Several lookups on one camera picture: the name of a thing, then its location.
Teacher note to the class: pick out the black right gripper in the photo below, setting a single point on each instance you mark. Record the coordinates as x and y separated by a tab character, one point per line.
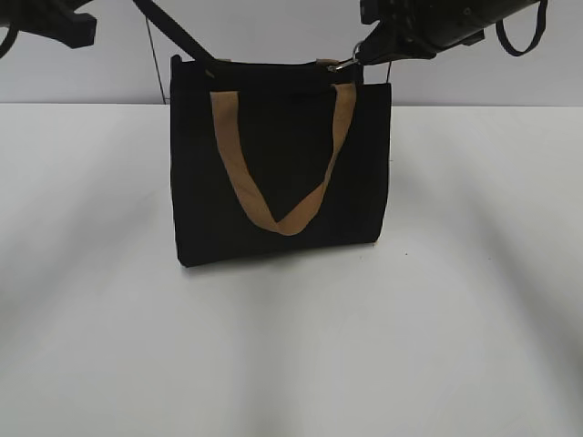
416	29

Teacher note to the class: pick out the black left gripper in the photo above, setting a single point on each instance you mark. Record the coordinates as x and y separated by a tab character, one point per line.
60	21

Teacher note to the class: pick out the black tote bag tan handles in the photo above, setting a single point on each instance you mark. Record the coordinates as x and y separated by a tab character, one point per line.
300	126

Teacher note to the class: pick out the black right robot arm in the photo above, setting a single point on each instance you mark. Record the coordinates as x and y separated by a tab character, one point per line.
495	12

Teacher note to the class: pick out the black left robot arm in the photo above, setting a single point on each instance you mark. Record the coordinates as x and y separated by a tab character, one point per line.
13	15

